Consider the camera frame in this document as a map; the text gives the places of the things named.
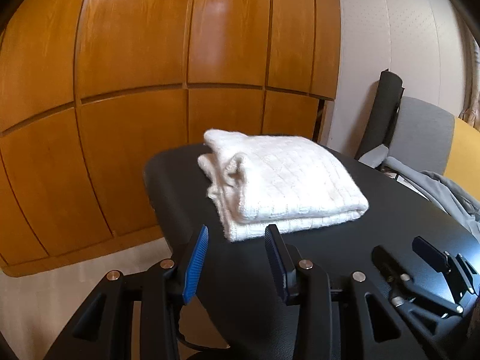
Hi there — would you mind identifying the wooden wardrobe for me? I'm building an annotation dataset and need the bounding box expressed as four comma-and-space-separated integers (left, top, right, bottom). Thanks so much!
1, 0, 341, 277

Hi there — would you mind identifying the black rolled mat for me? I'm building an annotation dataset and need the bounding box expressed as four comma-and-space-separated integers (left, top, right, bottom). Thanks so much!
355, 69, 404, 159

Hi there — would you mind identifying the cream knitted sweater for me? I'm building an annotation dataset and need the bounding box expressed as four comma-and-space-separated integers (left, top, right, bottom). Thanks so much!
198, 129, 369, 242

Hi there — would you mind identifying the grey cloth on bed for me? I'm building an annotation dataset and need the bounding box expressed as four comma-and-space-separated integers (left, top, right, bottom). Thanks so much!
382, 156, 479, 242

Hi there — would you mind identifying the grey yellow blue headboard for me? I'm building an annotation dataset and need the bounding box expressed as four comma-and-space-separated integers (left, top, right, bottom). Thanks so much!
388, 97, 479, 198

